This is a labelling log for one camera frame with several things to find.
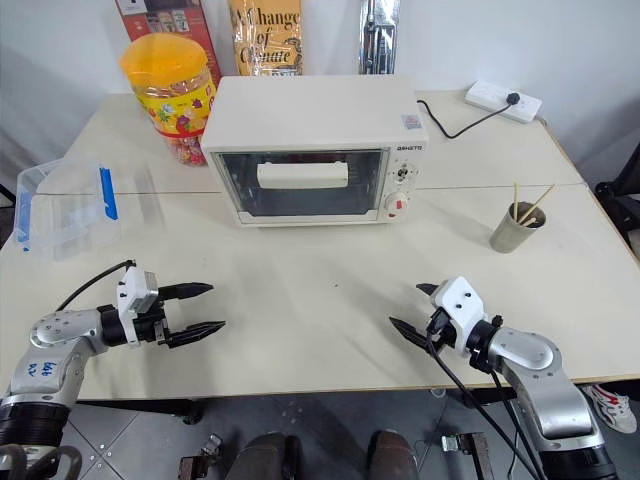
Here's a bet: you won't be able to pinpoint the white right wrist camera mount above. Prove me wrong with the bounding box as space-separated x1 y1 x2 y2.
432 275 489 359

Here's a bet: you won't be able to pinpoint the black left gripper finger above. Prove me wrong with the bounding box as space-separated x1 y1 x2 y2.
165 319 229 350
158 282 215 302

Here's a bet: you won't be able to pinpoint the black plug with cord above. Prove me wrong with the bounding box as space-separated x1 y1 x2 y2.
415 91 524 140

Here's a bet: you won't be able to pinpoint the white power strip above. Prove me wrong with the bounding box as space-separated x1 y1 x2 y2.
464 79 544 125

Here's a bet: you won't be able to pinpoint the glass oven door with handle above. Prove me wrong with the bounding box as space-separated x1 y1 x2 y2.
208 148 391 224

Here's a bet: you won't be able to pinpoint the grey metal cup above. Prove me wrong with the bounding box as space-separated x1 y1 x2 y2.
489 199 548 255

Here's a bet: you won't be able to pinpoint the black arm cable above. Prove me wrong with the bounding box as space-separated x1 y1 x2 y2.
427 319 549 480
54 258 137 312

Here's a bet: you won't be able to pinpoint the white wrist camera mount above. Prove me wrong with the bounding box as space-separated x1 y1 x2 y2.
115 268 160 346
432 275 489 359

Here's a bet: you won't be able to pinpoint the candy jar with yellow lid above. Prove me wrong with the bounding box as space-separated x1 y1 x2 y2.
118 33 218 168

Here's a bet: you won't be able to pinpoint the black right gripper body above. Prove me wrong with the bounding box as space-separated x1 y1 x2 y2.
424 305 459 352

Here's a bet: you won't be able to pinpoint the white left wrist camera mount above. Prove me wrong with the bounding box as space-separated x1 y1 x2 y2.
115 268 160 346

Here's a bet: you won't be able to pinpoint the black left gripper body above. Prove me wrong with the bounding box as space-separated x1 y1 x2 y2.
132 287 171 347

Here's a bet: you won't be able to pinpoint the dark rounded shape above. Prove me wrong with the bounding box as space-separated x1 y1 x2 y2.
367 430 422 480
233 431 302 480

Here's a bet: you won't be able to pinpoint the white oven knob red mark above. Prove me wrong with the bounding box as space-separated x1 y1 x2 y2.
383 191 417 222

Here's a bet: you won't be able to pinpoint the red box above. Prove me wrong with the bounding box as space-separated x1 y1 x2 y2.
114 0 223 82

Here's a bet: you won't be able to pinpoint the metal caster wheel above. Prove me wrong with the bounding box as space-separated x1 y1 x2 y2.
439 431 495 480
176 433 224 480

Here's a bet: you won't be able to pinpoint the black stand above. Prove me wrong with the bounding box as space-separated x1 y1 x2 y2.
593 148 640 262

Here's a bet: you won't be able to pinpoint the clear plastic box blue latches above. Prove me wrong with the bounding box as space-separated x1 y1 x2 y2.
13 158 167 263

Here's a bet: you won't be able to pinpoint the silver foil packet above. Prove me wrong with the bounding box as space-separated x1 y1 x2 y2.
355 0 402 77

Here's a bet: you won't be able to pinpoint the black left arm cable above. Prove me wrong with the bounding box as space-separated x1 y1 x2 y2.
54 258 137 312

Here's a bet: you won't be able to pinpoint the yellow printed book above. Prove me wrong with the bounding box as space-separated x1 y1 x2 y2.
227 0 305 79

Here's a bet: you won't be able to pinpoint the white toaster oven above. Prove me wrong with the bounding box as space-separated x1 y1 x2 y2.
201 75 430 230

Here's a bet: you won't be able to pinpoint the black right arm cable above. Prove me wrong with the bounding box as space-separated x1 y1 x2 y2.
427 319 549 480

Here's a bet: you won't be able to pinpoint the white and red shoe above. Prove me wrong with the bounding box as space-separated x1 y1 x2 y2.
581 383 633 433

